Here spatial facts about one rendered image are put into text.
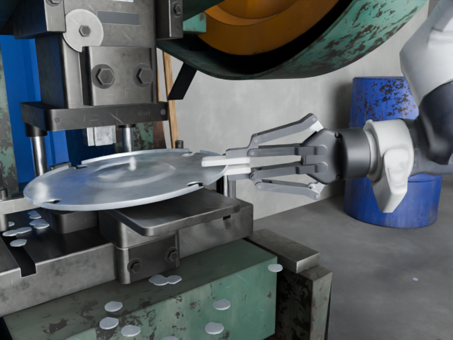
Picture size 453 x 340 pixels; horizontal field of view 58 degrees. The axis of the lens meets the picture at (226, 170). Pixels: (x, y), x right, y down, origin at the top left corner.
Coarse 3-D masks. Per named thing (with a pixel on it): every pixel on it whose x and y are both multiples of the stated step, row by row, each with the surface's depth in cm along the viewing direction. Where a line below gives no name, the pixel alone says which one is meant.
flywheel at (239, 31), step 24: (240, 0) 90; (264, 0) 85; (288, 0) 80; (312, 0) 71; (336, 0) 67; (216, 24) 93; (240, 24) 87; (264, 24) 81; (288, 24) 76; (312, 24) 72; (216, 48) 94; (240, 48) 88; (264, 48) 82; (288, 48) 80
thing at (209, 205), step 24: (192, 192) 57; (216, 192) 57; (120, 216) 49; (144, 216) 48; (168, 216) 48; (192, 216) 48; (216, 216) 50; (120, 240) 57; (144, 240) 59; (168, 240) 61; (120, 264) 58; (144, 264) 59; (168, 264) 62
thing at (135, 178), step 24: (72, 168) 69; (96, 168) 67; (120, 168) 63; (144, 168) 62; (168, 168) 61; (192, 168) 62; (216, 168) 60; (24, 192) 55; (48, 192) 56; (72, 192) 55; (96, 192) 54; (120, 192) 53; (144, 192) 52; (168, 192) 51
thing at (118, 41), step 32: (64, 0) 55; (96, 0) 57; (128, 0) 60; (96, 32) 57; (128, 32) 61; (64, 64) 56; (96, 64) 56; (128, 64) 59; (64, 96) 58; (96, 96) 57; (128, 96) 60
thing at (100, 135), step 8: (88, 128) 67; (96, 128) 67; (104, 128) 68; (112, 128) 69; (88, 136) 67; (96, 136) 67; (104, 136) 68; (112, 136) 70; (88, 144) 67; (96, 144) 67; (104, 144) 68
